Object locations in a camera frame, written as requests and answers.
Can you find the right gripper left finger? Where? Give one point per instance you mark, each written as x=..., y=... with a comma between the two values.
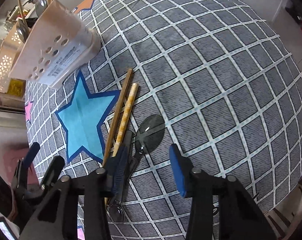
x=56, y=215

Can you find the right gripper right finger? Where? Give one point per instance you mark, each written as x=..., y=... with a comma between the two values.
x=239, y=215

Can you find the dark brown wooden chopstick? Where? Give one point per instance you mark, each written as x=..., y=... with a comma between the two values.
x=117, y=114

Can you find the yellow patterned chopstick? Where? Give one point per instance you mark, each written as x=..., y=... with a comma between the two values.
x=125, y=118

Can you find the plain bamboo chopstick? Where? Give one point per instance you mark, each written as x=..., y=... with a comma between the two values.
x=21, y=9

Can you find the beige perforated storage trolley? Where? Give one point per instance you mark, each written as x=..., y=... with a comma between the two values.
x=10, y=88

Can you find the grey checked tablecloth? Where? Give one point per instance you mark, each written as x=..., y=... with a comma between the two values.
x=229, y=92

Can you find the pink plastic utensil holder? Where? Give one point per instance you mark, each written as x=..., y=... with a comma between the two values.
x=57, y=45

